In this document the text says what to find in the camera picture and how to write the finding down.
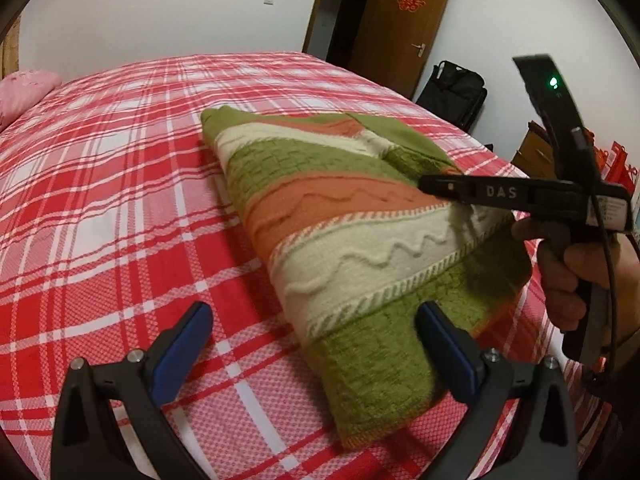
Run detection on brown door frame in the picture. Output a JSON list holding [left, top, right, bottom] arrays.
[[302, 0, 382, 69]]

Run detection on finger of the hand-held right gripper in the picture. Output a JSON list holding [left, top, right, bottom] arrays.
[[417, 173, 534, 211]]

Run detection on person's right forearm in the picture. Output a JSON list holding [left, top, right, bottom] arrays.
[[618, 237, 640, 357]]

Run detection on person's right hand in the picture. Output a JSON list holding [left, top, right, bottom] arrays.
[[511, 212, 623, 334]]

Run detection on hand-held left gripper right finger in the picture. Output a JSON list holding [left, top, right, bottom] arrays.
[[415, 301, 581, 480]]

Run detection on black bag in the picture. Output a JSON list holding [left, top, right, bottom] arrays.
[[415, 60, 489, 134]]

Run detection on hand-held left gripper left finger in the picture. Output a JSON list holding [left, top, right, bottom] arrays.
[[50, 301, 213, 480]]

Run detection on red plaid bed sheet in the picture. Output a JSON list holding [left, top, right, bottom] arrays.
[[0, 50, 640, 480]]

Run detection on pink pillow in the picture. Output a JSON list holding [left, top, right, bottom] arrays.
[[0, 70, 62, 131]]

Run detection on red paper bags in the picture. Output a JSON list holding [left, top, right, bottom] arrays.
[[594, 130, 640, 197]]

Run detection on wooden cabinet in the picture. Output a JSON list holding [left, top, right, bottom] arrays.
[[511, 120, 557, 181]]

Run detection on green striped knit sweater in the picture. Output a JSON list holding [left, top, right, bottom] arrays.
[[200, 106, 532, 451]]

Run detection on brown wooden door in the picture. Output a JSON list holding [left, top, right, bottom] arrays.
[[348, 0, 456, 101]]

